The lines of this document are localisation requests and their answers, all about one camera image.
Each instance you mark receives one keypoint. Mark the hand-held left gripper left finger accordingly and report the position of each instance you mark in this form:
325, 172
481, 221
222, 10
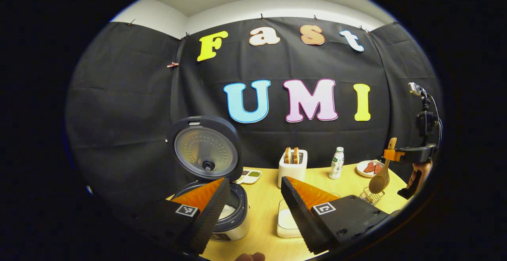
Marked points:
210, 221

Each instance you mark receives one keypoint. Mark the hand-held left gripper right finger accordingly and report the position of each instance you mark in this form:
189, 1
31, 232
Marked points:
297, 217

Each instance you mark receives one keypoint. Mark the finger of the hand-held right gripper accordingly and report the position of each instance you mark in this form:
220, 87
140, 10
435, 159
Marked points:
416, 154

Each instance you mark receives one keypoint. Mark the uncooked white rice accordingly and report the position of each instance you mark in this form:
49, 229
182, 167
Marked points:
229, 211

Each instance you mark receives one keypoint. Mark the wooden spoon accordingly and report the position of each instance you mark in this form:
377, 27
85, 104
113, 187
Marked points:
379, 181

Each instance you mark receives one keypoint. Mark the black rice cooker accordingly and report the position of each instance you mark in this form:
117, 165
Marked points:
206, 150

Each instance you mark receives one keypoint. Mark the red meat piece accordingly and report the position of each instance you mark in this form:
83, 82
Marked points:
369, 167
378, 168

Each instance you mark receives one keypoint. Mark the white toaster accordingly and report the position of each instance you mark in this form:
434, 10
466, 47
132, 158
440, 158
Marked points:
293, 176

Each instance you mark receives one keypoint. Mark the white round plate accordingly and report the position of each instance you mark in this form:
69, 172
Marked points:
360, 170

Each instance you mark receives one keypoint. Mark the white divided grain dish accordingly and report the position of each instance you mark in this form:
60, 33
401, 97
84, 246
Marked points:
249, 176

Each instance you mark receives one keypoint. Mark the toast bread slice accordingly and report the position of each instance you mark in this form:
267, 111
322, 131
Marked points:
296, 155
288, 155

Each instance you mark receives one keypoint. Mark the white milk bottle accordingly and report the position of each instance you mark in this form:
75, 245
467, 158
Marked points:
336, 166

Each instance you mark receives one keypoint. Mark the black backdrop cloth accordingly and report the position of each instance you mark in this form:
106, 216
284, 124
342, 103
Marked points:
130, 106

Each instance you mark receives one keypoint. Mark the copper cloth clip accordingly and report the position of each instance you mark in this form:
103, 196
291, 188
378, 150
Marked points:
172, 65

